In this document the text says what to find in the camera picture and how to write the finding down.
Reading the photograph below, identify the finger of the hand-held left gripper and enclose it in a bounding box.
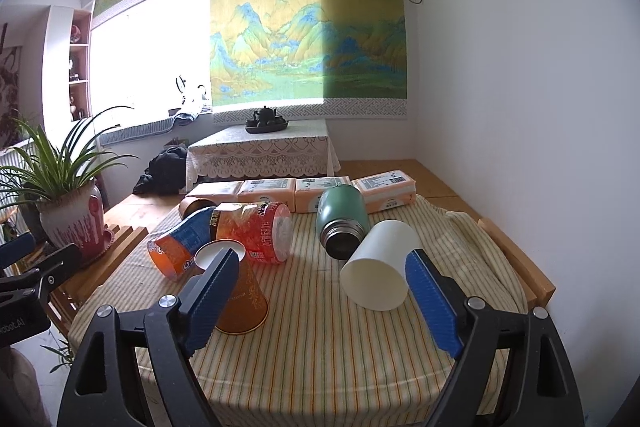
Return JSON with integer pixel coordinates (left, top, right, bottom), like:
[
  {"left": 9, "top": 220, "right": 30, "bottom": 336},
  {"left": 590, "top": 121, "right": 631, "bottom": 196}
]
[
  {"left": 27, "top": 243, "right": 84, "bottom": 308},
  {"left": 0, "top": 232, "right": 38, "bottom": 270}
]

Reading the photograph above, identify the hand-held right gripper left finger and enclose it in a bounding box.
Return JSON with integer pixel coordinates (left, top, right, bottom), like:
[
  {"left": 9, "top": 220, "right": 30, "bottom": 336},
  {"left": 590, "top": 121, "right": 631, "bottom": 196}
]
[{"left": 57, "top": 247, "right": 241, "bottom": 427}]

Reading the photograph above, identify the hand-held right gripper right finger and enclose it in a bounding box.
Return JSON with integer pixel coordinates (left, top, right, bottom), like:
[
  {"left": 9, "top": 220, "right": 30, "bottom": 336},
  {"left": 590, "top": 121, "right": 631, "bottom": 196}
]
[{"left": 405, "top": 248, "right": 586, "bottom": 427}]

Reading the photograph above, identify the person's left forearm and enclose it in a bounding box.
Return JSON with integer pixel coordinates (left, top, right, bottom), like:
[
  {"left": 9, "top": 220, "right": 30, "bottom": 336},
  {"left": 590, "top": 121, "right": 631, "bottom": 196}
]
[{"left": 0, "top": 347, "right": 52, "bottom": 427}]

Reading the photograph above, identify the orange and blue paper cup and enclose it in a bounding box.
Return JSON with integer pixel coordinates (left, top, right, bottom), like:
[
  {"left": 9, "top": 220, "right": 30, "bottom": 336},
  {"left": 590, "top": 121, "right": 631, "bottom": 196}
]
[{"left": 146, "top": 207, "right": 217, "bottom": 283}]

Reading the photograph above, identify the white cup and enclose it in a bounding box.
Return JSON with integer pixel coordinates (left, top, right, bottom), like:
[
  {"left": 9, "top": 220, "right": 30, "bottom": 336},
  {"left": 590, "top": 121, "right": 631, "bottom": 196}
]
[{"left": 339, "top": 219, "right": 424, "bottom": 313}]

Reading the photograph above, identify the red cup with clear lid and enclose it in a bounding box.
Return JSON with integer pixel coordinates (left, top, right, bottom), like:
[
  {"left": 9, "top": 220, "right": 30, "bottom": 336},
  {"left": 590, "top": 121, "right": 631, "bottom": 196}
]
[{"left": 214, "top": 201, "right": 294, "bottom": 266}]

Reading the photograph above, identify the brown paper cup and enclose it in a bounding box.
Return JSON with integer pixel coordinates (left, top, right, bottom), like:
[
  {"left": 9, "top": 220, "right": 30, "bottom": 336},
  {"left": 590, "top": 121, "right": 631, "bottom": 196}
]
[{"left": 179, "top": 196, "right": 217, "bottom": 219}]

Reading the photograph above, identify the wooden slatted stand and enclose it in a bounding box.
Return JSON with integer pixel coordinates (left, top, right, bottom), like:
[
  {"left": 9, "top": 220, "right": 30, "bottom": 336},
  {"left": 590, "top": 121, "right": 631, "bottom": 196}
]
[{"left": 49, "top": 222, "right": 147, "bottom": 339}]

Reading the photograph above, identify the potted plant in red-white pot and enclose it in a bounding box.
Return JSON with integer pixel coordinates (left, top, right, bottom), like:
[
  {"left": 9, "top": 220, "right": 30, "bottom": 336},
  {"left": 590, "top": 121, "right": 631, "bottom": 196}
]
[{"left": 0, "top": 106, "right": 140, "bottom": 263}]

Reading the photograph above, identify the striped tablecloth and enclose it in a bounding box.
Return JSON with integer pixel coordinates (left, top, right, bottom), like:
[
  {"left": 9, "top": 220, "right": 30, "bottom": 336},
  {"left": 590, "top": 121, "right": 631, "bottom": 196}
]
[{"left": 66, "top": 194, "right": 529, "bottom": 414}]

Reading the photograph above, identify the green thermos bottle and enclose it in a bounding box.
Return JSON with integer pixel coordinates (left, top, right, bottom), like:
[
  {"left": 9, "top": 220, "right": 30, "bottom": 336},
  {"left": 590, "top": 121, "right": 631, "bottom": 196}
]
[{"left": 315, "top": 184, "right": 377, "bottom": 261}]

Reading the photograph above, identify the black bag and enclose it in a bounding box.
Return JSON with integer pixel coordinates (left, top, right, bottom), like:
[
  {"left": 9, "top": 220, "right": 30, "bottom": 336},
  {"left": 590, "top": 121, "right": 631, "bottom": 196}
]
[{"left": 132, "top": 146, "right": 190, "bottom": 196}]

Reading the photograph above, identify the lace-covered low table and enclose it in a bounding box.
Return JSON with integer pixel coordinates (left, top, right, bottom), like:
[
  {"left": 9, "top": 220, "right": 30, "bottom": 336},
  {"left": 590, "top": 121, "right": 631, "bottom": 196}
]
[{"left": 185, "top": 119, "right": 342, "bottom": 194}]

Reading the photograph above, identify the white shelf unit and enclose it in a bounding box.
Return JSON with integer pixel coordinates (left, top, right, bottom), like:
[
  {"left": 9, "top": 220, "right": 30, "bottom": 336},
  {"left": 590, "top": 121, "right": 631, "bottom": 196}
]
[{"left": 42, "top": 4, "right": 94, "bottom": 142}]

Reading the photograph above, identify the blue towel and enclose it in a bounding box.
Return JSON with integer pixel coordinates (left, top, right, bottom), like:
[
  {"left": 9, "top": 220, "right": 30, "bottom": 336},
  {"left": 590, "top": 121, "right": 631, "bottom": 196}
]
[{"left": 172, "top": 99, "right": 214, "bottom": 126}]

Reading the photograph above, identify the dark teapot on tray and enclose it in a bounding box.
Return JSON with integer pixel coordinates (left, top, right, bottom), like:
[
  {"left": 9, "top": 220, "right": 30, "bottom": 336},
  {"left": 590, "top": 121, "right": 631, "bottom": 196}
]
[{"left": 244, "top": 105, "right": 290, "bottom": 136}]

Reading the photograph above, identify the large landscape painting blind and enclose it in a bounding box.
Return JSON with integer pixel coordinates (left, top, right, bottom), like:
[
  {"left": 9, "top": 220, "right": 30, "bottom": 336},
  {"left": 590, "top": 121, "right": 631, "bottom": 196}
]
[{"left": 208, "top": 0, "right": 409, "bottom": 126}]

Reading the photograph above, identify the wooden table frame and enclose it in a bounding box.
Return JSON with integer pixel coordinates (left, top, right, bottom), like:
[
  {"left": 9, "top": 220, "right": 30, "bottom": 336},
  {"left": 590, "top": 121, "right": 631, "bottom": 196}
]
[{"left": 476, "top": 217, "right": 557, "bottom": 309}]

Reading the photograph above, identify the dark wall picture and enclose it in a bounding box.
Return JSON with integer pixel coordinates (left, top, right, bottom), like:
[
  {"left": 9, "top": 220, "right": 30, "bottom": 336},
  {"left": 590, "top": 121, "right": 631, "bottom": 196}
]
[{"left": 0, "top": 23, "right": 22, "bottom": 148}]

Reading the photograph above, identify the kettle with black handle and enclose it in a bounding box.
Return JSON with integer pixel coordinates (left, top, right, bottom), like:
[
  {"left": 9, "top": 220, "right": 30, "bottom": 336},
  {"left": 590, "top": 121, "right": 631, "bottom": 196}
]
[{"left": 174, "top": 74, "right": 209, "bottom": 108}]

